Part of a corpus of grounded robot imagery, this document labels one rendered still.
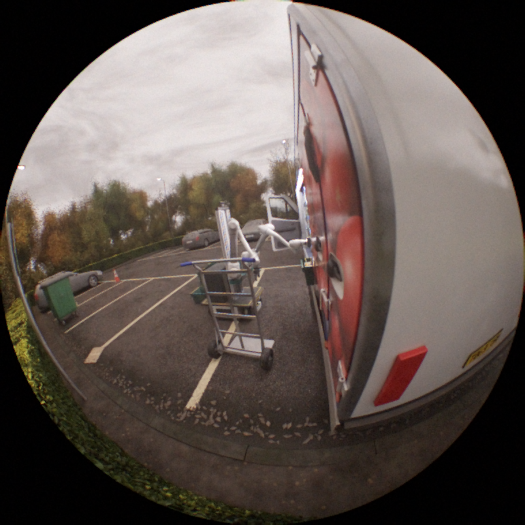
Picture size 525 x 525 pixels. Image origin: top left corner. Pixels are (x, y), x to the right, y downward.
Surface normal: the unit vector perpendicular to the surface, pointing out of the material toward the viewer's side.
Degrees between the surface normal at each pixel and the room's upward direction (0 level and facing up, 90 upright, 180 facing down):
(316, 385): 0
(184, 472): 8
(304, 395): 0
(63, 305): 94
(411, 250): 90
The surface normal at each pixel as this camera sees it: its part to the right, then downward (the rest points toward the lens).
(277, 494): -0.11, -0.99
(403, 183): -0.17, 0.28
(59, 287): 0.99, -0.05
